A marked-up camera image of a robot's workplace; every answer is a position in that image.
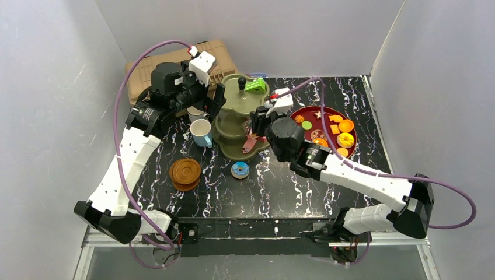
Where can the fish shaped yellow cookie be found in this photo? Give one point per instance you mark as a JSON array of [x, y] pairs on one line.
[[335, 118]]

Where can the tan plastic toolbox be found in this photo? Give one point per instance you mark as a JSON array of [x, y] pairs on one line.
[[140, 77]]

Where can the yellow glazed donut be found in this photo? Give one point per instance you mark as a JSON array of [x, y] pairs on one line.
[[345, 140]]

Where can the green three-tier serving stand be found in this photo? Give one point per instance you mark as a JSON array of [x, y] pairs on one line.
[[227, 127]]

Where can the stacked brown wooden coasters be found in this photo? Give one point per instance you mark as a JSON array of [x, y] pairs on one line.
[[185, 174]]

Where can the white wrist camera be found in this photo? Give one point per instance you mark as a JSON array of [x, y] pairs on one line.
[[201, 65], [279, 104]]

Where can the round yellow biscuit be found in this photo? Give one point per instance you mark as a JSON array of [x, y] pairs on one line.
[[343, 152]]

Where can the orange flower cookie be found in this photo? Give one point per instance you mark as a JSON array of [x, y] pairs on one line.
[[299, 119]]

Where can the blue frosted donut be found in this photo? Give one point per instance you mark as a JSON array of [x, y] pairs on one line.
[[240, 170]]

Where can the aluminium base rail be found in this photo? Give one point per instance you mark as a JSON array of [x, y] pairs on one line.
[[259, 248]]

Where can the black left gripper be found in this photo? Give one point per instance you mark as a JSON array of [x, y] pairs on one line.
[[206, 98]]

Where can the white cup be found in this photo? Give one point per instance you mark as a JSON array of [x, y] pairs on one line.
[[195, 113]]

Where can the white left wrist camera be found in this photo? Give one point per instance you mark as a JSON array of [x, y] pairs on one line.
[[201, 65]]

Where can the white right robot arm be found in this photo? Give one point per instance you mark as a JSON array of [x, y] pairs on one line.
[[404, 204]]

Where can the blue mug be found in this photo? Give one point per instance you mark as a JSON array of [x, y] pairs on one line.
[[201, 131]]

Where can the square yellow cracker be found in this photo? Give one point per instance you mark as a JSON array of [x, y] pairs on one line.
[[335, 129]]

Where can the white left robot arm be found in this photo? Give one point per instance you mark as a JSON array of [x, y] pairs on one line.
[[111, 209]]

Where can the pink swirl roll cake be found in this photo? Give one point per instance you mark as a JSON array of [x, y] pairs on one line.
[[249, 145]]

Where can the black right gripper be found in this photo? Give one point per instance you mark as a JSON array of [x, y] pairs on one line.
[[261, 122]]

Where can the green cube sweet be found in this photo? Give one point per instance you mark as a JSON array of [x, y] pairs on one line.
[[257, 85]]

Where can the red round lacquer tray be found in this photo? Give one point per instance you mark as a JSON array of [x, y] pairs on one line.
[[327, 127]]

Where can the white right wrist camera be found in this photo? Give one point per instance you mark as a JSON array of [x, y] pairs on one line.
[[279, 104]]

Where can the orange glazed donut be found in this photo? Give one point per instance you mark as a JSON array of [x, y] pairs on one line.
[[321, 142]]

